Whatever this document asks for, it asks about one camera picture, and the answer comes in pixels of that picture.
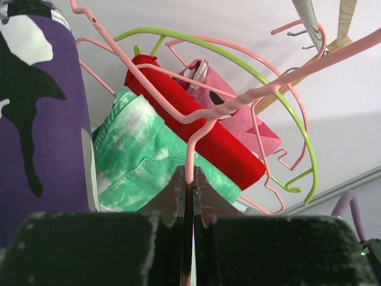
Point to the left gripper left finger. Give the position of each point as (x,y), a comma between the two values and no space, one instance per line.
(109,248)

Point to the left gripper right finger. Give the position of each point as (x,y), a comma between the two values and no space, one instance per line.
(235,249)

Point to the pink wire hanger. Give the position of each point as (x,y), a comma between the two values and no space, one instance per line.
(220,182)

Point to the purple camouflage trousers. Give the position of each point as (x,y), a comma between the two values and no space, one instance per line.
(47,160)

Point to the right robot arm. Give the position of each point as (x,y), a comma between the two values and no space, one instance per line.
(371,249)

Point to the green plastic hanger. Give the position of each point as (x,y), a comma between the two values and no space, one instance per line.
(250,97)

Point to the green white tie-dye trousers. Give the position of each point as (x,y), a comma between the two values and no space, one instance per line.
(136,154)

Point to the pink hanger with red trousers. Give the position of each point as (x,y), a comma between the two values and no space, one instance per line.
(238,141)

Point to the pink camouflage trousers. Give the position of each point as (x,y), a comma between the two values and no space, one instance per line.
(239,123)

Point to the pink hanger with green trousers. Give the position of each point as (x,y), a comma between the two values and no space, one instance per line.
(88,69)

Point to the large pink plastic hanger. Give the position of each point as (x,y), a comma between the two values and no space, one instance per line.
(289,87)

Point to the metal hanging rod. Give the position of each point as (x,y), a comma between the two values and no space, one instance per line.
(307,15)

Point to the wooden clothes rack frame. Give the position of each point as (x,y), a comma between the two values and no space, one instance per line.
(346,12)

